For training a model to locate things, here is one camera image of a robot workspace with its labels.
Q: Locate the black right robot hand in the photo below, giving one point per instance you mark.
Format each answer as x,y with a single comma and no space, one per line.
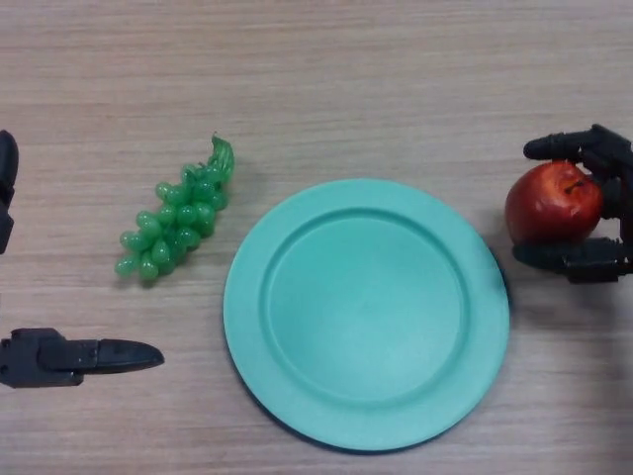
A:
615,163

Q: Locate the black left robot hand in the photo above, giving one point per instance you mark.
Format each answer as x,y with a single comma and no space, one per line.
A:
44,358

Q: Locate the green grape bunch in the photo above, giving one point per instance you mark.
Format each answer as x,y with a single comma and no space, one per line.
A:
178,222

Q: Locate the red apple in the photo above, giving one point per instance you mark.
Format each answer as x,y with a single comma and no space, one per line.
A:
549,208

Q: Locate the green round plate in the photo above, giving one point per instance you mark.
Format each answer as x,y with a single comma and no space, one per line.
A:
366,316

